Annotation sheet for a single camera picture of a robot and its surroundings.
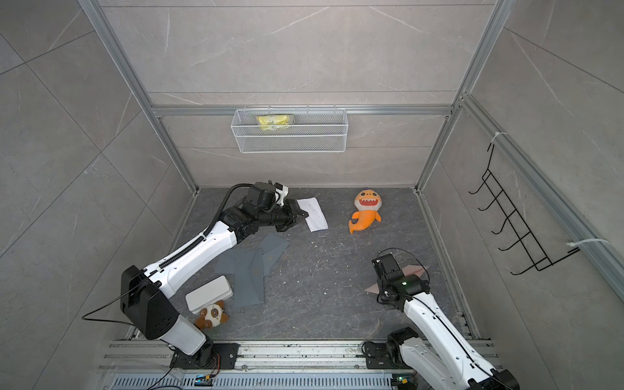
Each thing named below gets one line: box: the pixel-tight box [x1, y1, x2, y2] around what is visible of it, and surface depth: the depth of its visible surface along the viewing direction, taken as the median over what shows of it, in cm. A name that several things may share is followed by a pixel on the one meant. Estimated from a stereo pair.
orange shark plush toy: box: [348, 188, 382, 235], surface depth 106 cm
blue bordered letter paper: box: [296, 196, 330, 233], surface depth 81 cm
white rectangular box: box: [185, 274, 234, 315], surface depth 85 cm
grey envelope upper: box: [257, 232, 291, 276], surface depth 99 cm
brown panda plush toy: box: [195, 300, 230, 330], surface depth 81 cm
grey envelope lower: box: [234, 247, 265, 308], surface depth 89 cm
